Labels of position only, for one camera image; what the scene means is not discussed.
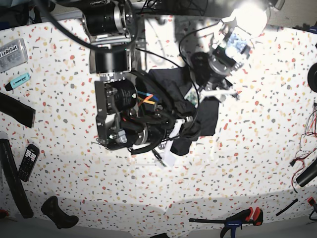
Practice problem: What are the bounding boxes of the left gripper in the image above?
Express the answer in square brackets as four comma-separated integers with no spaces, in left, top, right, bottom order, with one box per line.
[185,79,240,106]

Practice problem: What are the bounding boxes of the black game controller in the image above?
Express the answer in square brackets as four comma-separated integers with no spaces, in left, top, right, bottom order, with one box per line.
[41,196,79,229]

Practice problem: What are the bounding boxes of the black blue bar clamp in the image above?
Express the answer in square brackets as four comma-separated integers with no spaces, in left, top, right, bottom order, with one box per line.
[189,207,264,238]

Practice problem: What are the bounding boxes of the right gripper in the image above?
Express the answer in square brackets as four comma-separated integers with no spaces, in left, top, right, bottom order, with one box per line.
[152,118,193,168]

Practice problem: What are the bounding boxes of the turquoise highlighter pen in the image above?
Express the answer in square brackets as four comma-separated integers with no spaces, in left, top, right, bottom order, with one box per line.
[5,73,31,91]

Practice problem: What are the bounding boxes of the black folded cloth strip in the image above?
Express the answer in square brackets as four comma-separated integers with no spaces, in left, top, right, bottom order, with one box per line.
[0,93,36,128]

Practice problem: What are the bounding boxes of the small black rod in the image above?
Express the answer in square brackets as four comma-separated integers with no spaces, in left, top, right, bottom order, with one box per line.
[276,198,299,216]

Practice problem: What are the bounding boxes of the long black tube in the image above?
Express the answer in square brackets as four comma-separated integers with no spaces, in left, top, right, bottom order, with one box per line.
[0,131,34,219]

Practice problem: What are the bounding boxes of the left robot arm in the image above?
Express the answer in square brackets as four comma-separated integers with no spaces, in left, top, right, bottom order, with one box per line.
[178,0,285,108]

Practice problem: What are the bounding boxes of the dark grey T-shirt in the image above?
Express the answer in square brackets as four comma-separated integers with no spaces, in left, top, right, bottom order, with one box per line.
[142,66,220,157]

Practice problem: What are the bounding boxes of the red black wire bundle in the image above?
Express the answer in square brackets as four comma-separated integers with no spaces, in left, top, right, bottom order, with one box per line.
[290,101,317,194]

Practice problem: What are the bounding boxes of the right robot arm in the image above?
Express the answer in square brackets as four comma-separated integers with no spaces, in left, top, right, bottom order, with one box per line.
[35,0,194,167]

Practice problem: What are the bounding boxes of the red clamp right corner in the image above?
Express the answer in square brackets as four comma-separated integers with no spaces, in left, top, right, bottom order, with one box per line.
[307,197,317,220]

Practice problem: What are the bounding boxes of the black round object right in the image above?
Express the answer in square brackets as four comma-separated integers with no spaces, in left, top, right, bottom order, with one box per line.
[307,63,317,92]

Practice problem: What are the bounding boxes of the black cylinder right edge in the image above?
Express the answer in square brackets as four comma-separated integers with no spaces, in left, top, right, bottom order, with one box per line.
[296,159,317,187]

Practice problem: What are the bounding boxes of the clear LeRobot parts box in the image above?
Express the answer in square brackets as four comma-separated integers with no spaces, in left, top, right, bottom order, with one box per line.
[0,38,28,73]

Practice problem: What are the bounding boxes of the black TV remote control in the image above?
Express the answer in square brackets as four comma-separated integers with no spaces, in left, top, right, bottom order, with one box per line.
[18,144,40,182]

